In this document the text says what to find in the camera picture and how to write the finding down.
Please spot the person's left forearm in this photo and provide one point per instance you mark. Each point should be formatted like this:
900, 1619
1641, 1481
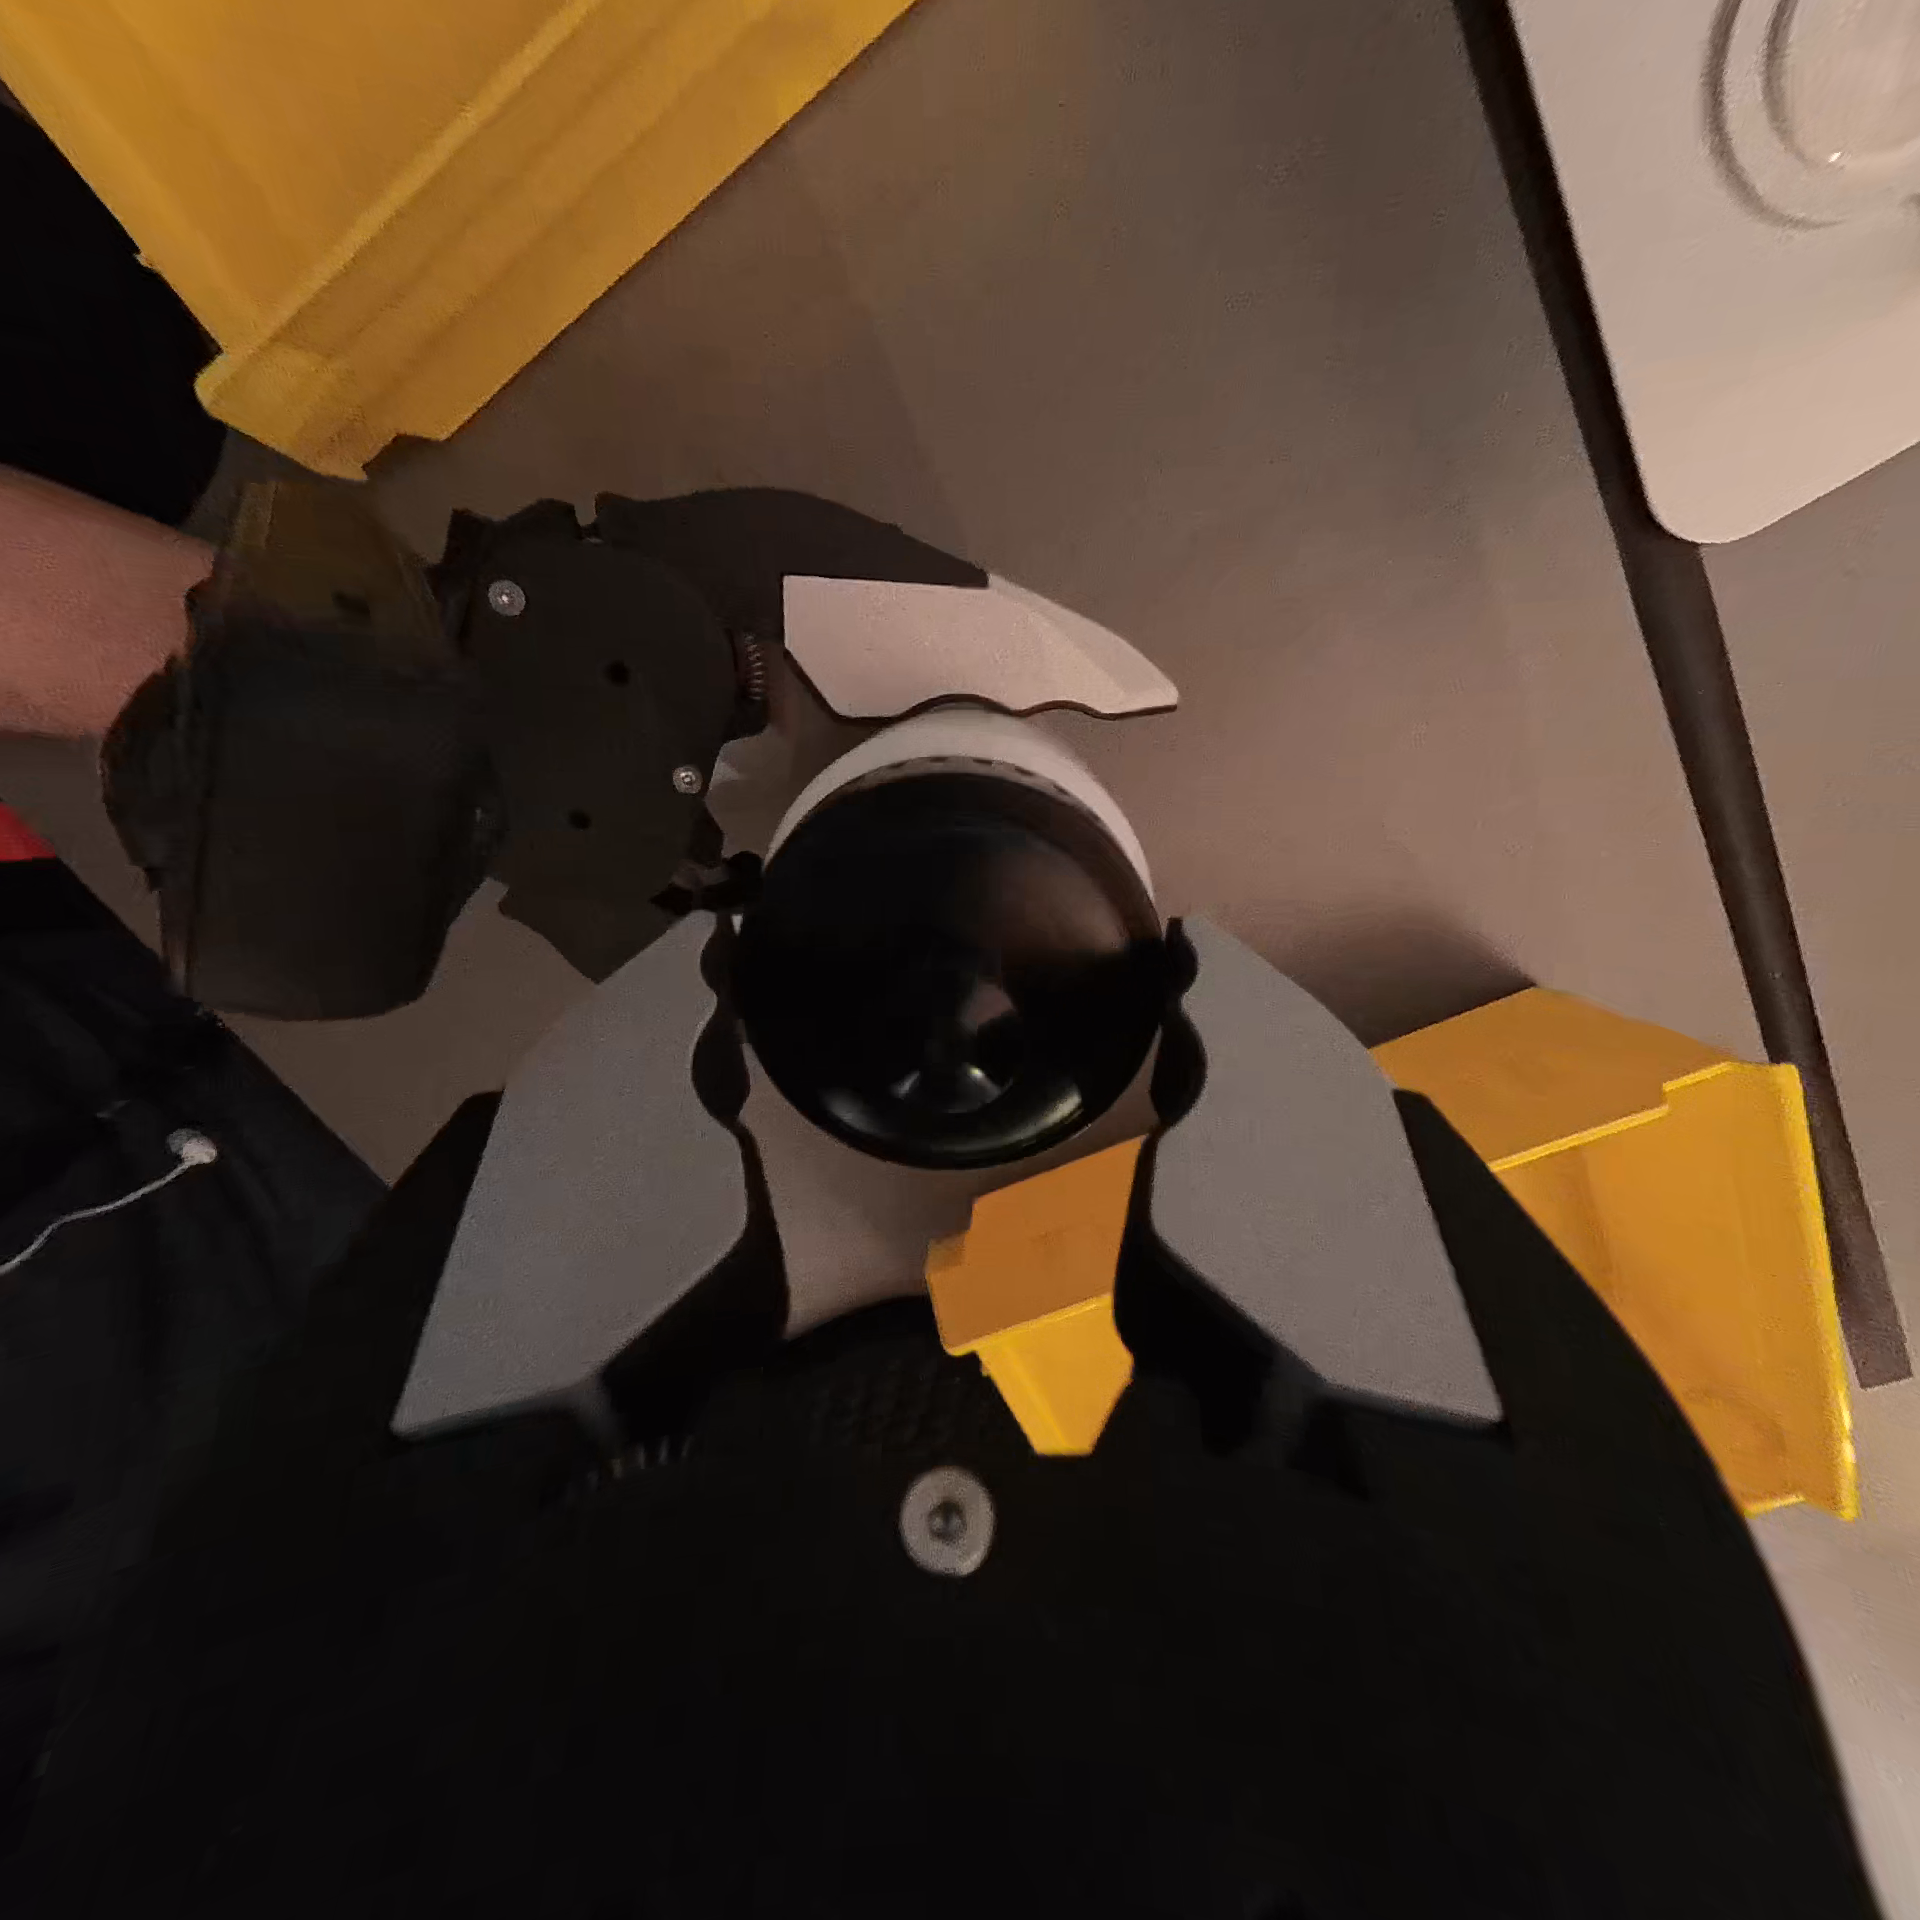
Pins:
89, 600

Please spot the black bottle lid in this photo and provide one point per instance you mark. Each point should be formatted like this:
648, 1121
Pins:
930, 960

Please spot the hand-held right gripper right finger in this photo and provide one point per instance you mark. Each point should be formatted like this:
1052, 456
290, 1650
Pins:
1305, 1200

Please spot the red patterned cloth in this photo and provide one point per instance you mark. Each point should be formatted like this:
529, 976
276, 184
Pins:
23, 833

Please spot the yellow plastic bin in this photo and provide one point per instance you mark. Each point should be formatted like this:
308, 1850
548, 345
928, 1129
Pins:
1680, 1200
451, 194

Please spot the person's dark clothing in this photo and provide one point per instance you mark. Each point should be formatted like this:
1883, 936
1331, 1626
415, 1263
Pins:
89, 1036

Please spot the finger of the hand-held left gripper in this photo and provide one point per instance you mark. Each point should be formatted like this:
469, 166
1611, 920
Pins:
961, 638

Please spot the white plastic bottle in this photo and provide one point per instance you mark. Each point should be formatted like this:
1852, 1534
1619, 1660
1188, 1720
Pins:
975, 739

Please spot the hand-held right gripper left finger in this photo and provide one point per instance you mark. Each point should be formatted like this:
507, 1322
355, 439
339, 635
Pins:
586, 1200

